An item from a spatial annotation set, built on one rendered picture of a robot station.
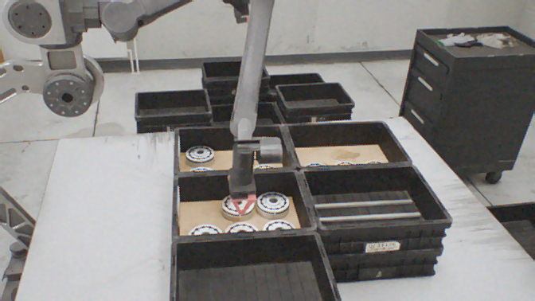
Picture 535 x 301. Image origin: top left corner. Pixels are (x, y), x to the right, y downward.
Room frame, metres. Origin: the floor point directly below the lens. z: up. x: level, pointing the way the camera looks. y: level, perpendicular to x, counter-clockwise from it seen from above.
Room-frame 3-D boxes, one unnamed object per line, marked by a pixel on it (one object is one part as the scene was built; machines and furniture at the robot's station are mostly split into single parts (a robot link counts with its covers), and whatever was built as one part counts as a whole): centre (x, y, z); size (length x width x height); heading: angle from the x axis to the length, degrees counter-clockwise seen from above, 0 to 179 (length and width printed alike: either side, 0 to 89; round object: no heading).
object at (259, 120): (2.51, 0.13, 0.31); 0.40 x 0.30 x 0.34; 103
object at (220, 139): (1.46, 0.11, 0.87); 0.40 x 0.30 x 0.11; 99
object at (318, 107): (2.60, -0.26, 0.37); 0.40 x 0.30 x 0.45; 103
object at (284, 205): (1.25, -0.03, 0.86); 0.10 x 0.10 x 0.01
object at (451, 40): (2.82, -1.07, 0.88); 0.25 x 0.19 x 0.03; 103
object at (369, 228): (1.22, -0.33, 0.92); 0.40 x 0.30 x 0.02; 99
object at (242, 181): (1.09, 0.06, 1.08); 0.10 x 0.07 x 0.07; 9
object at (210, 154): (1.51, 0.24, 0.86); 0.10 x 0.10 x 0.01
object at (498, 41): (2.84, -1.30, 0.88); 0.29 x 0.22 x 0.03; 103
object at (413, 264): (1.22, -0.33, 0.76); 0.40 x 0.30 x 0.12; 99
